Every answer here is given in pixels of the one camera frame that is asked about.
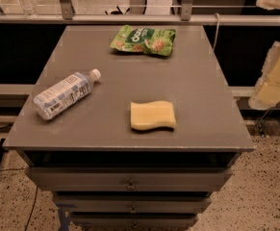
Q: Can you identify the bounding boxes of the bottom drawer with knob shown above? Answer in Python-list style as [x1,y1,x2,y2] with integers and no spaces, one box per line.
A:
[70,213,197,228]

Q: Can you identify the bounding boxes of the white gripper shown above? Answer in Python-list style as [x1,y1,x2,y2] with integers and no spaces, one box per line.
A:
[247,38,280,111]

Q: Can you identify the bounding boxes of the middle drawer with knob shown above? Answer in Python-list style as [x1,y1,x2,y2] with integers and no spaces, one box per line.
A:
[53,195,211,214]

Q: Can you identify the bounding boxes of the top drawer with knob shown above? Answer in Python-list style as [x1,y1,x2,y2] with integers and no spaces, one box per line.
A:
[26,167,232,193]

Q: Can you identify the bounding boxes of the green rice chip bag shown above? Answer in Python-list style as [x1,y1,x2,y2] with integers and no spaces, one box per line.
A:
[111,25,176,57]

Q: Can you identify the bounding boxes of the clear plastic water bottle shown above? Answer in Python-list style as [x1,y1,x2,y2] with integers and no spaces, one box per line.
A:
[33,69,101,120]

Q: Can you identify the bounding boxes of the metal railing frame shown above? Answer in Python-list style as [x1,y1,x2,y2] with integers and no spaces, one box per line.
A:
[0,0,280,26]

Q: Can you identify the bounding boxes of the drawer with knob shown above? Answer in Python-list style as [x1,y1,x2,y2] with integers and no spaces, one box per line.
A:
[53,195,211,214]
[70,213,197,228]
[26,167,232,193]

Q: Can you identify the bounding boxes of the grey drawer cabinet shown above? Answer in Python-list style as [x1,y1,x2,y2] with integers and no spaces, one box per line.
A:
[4,26,253,229]

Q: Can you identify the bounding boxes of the white hanging cable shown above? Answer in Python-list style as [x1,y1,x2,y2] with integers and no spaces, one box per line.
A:
[212,13,221,51]

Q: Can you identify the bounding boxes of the black floor cable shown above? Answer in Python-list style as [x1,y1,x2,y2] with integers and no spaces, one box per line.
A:
[23,186,39,231]

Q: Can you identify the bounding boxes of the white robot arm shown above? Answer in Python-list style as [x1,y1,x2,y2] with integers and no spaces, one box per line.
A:
[248,0,280,110]

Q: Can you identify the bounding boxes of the yellow sponge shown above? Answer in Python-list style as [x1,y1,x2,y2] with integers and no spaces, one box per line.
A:
[130,101,177,131]

